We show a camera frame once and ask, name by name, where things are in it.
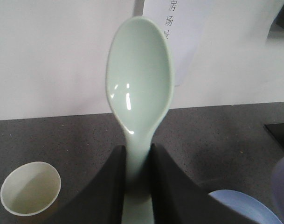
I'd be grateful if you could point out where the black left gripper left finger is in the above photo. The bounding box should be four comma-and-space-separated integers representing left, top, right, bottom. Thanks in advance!
48, 146, 126, 224

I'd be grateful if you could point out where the light blue plate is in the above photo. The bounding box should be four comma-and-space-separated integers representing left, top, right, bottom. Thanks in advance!
209, 189, 282, 224

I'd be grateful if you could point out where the white paper on wall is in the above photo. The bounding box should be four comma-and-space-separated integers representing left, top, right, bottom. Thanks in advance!
143, 0, 214, 86

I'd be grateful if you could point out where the black range hood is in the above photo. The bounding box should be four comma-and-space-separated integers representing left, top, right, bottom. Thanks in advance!
267, 4, 284, 41

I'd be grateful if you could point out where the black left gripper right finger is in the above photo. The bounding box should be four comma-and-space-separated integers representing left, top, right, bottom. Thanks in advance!
150, 144, 254, 224

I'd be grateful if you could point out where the black induction cooktop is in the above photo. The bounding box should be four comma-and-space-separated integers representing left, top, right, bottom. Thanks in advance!
264, 122, 284, 150

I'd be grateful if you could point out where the purple plastic bowl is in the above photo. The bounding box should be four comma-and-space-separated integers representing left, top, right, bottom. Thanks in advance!
271, 157, 284, 223

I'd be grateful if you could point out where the brown paper cup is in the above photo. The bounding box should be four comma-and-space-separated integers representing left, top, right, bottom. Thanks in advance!
0, 161, 61, 224

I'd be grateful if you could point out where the pale green plastic spoon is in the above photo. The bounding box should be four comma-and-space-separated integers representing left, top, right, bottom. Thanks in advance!
106, 16, 174, 224

